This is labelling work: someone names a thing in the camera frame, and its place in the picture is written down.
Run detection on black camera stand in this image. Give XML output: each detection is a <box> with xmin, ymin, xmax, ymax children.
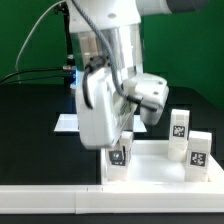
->
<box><xmin>54</xmin><ymin>2</ymin><xmax>76</xmax><ymax>86</ymax></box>

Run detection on white L-shaped fence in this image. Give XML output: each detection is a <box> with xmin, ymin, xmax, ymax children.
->
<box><xmin>0</xmin><ymin>160</ymin><xmax>224</xmax><ymax>214</ymax></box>

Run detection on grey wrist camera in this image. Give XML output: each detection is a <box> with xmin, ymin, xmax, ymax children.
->
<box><xmin>124</xmin><ymin>73</ymin><xmax>169</xmax><ymax>126</ymax></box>

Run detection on black cables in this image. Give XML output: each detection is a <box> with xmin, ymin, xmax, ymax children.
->
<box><xmin>0</xmin><ymin>66</ymin><xmax>68</xmax><ymax>86</ymax></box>

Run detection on white cable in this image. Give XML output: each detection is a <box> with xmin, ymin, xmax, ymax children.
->
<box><xmin>14</xmin><ymin>0</ymin><xmax>72</xmax><ymax>84</ymax></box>

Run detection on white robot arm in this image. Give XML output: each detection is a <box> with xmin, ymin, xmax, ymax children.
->
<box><xmin>66</xmin><ymin>0</ymin><xmax>208</xmax><ymax>166</ymax></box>

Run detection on white sheet with tags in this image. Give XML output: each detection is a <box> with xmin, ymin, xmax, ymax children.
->
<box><xmin>54</xmin><ymin>114</ymin><xmax>146</xmax><ymax>133</ymax></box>

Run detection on white square tabletop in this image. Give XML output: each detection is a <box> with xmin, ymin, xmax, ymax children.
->
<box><xmin>101</xmin><ymin>140</ymin><xmax>224</xmax><ymax>184</ymax></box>

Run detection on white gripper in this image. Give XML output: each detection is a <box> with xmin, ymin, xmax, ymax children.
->
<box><xmin>76</xmin><ymin>68</ymin><xmax>137</xmax><ymax>165</ymax></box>

